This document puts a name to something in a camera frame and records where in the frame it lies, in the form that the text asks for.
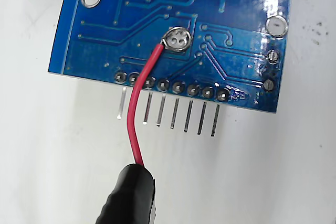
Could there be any red insulated wire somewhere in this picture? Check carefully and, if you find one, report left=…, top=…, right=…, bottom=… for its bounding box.
left=127, top=43, right=166, bottom=168

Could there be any blue printed circuit board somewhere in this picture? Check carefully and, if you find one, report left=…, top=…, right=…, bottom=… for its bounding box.
left=47, top=0, right=292, bottom=137

